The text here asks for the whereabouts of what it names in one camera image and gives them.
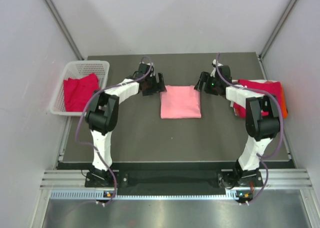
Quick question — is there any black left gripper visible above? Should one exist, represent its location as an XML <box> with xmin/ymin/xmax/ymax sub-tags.
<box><xmin>142</xmin><ymin>72</ymin><xmax>166</xmax><ymax>96</ymax></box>

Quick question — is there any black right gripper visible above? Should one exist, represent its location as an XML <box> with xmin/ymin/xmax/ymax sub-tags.
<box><xmin>194</xmin><ymin>72</ymin><xmax>221</xmax><ymax>96</ymax></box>

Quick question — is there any light pink t shirt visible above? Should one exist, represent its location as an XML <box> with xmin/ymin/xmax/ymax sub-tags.
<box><xmin>160</xmin><ymin>85</ymin><xmax>202</xmax><ymax>119</ymax></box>

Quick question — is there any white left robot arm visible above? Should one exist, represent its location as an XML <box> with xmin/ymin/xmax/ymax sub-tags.
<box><xmin>85</xmin><ymin>62</ymin><xmax>166</xmax><ymax>186</ymax></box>

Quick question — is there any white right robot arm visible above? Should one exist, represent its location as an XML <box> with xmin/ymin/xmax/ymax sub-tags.
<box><xmin>194</xmin><ymin>60</ymin><xmax>283</xmax><ymax>186</ymax></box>

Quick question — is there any folded crimson t shirt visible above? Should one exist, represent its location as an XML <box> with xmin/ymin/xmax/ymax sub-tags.
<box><xmin>232</xmin><ymin>79</ymin><xmax>288</xmax><ymax>119</ymax></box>

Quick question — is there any crimson t shirt in basket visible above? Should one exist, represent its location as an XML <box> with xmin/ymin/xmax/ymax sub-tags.
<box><xmin>63</xmin><ymin>73</ymin><xmax>100</xmax><ymax>112</ymax></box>

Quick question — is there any white perforated plastic basket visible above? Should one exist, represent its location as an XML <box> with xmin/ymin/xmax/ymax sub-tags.
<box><xmin>49</xmin><ymin>60</ymin><xmax>110</xmax><ymax>116</ymax></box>

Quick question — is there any folded orange t shirt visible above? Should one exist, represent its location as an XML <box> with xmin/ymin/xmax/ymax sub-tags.
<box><xmin>268</xmin><ymin>81</ymin><xmax>288</xmax><ymax>119</ymax></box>

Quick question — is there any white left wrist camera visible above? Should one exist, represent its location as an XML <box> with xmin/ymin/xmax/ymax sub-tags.
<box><xmin>138</xmin><ymin>62</ymin><xmax>154</xmax><ymax>73</ymax></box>

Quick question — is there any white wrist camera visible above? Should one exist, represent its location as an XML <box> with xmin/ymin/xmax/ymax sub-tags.
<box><xmin>138</xmin><ymin>62</ymin><xmax>154</xmax><ymax>73</ymax></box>
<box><xmin>210</xmin><ymin>59</ymin><xmax>223</xmax><ymax>77</ymax></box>

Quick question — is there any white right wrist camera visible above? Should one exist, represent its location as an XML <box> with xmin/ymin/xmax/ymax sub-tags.
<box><xmin>210</xmin><ymin>59</ymin><xmax>223</xmax><ymax>77</ymax></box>

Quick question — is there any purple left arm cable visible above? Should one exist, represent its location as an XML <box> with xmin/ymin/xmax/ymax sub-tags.
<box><xmin>74</xmin><ymin>56</ymin><xmax>154</xmax><ymax>208</ymax></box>

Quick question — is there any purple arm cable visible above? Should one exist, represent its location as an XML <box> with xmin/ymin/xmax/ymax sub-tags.
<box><xmin>212</xmin><ymin>52</ymin><xmax>285</xmax><ymax>206</ymax></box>
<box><xmin>74</xmin><ymin>56</ymin><xmax>154</xmax><ymax>208</ymax></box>

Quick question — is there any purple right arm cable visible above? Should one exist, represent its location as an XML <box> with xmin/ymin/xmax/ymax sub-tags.
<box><xmin>212</xmin><ymin>52</ymin><xmax>285</xmax><ymax>206</ymax></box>

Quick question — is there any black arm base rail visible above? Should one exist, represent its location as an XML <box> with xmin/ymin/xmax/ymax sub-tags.
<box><xmin>85</xmin><ymin>161</ymin><xmax>263</xmax><ymax>195</ymax></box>

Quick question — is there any grey slotted cable duct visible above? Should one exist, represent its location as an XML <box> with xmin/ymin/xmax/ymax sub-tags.
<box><xmin>50</xmin><ymin>189</ymin><xmax>250</xmax><ymax>201</ymax></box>

